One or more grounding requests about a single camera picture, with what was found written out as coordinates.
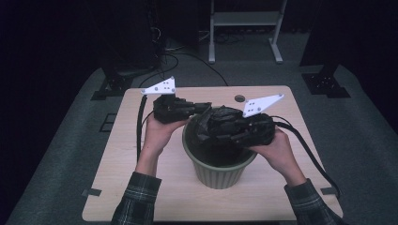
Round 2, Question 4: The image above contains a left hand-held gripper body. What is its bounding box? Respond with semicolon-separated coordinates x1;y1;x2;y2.
140;76;195;124

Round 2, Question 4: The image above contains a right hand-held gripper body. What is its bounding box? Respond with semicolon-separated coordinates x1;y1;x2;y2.
242;93;285;147

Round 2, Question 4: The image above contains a black plastic garbage bag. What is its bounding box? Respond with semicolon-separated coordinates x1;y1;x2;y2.
184;105;255;167

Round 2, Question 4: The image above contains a green plastic bucket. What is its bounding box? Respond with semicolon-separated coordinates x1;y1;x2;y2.
182;107;258;190

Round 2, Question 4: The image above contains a person's right hand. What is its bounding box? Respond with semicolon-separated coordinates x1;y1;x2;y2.
250;127;306;188

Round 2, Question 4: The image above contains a person's left hand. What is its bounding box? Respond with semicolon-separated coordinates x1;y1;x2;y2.
140;113;189;155

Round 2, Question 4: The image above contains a black stand base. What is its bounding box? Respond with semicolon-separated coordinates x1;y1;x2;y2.
300;64;351;99
90;66;135;101

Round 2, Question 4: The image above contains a dark cabinet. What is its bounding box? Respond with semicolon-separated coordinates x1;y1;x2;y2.
101;0;165;72

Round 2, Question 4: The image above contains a grey tape strip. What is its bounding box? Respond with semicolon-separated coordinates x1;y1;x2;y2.
320;187;338;197
82;187;103;198

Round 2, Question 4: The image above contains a white metal stand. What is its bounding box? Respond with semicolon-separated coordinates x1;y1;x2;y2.
208;0;288;65

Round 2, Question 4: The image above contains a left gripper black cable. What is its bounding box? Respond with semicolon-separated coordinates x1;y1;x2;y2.
135;94;155;164

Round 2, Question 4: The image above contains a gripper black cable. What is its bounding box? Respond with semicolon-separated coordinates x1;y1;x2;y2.
135;94;155;164
270;115;342;199

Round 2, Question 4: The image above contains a black floor cable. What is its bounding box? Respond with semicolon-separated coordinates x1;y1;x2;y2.
138;51;229;88

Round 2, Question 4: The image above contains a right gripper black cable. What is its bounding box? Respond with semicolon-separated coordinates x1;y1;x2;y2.
270;115;342;199

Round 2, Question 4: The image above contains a tangle of floor cables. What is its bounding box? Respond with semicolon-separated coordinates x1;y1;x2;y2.
215;32;247;45

